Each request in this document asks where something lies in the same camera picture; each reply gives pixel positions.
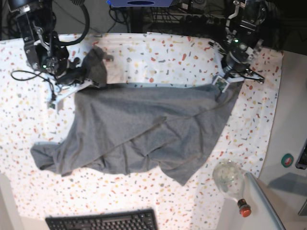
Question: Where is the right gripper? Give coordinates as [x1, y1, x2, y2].
[55, 57, 86, 85]

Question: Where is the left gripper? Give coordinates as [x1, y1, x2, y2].
[222, 47, 250, 74]

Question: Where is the grey t-shirt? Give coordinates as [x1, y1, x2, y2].
[30, 46, 242, 186]

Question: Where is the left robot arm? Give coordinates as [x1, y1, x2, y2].
[222, 0, 267, 74]

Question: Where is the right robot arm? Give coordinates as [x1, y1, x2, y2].
[8, 0, 90, 85]

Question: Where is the black power strip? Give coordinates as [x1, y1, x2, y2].
[179, 14, 226, 26]

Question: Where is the terrazzo patterned tablecloth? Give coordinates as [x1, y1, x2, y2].
[0, 33, 283, 230]

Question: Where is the blue box with oval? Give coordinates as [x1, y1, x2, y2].
[106, 0, 179, 8]

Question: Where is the green and red tape roll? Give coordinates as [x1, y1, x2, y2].
[281, 153, 294, 168]

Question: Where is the clear glass bottle red cap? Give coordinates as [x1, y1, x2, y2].
[213, 159, 251, 218]

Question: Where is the dark phone on table edge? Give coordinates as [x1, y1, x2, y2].
[295, 141, 307, 170]

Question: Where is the black computer keyboard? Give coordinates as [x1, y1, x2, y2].
[45, 209, 158, 230]

